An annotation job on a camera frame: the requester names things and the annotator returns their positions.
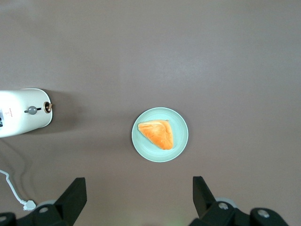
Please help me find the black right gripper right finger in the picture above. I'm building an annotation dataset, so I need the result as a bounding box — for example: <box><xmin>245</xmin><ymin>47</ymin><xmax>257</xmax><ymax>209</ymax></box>
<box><xmin>190</xmin><ymin>176</ymin><xmax>290</xmax><ymax>226</ymax></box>

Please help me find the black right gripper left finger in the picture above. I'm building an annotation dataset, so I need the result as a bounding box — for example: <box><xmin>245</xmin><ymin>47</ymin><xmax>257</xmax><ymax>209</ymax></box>
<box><xmin>0</xmin><ymin>178</ymin><xmax>87</xmax><ymax>226</ymax></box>

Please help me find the white two-slot toaster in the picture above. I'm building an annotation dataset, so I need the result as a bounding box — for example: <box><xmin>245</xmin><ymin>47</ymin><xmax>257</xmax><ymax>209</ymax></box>
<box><xmin>0</xmin><ymin>88</ymin><xmax>56</xmax><ymax>138</ymax></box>

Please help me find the pale green round plate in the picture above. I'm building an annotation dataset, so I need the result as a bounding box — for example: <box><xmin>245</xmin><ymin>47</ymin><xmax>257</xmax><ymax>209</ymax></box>
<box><xmin>131</xmin><ymin>107</ymin><xmax>189</xmax><ymax>163</ymax></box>

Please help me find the triangular orange pastry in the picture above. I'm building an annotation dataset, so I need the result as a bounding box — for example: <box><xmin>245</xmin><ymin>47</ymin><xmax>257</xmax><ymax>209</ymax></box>
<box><xmin>137</xmin><ymin>119</ymin><xmax>174</xmax><ymax>151</ymax></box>

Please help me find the brown table cover mat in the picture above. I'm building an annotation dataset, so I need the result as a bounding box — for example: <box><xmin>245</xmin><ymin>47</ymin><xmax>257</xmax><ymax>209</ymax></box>
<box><xmin>0</xmin><ymin>0</ymin><xmax>301</xmax><ymax>226</ymax></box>

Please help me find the white toaster power cord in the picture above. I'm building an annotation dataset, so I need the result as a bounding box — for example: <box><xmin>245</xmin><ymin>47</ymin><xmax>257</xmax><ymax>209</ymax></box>
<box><xmin>0</xmin><ymin>169</ymin><xmax>37</xmax><ymax>211</ymax></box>

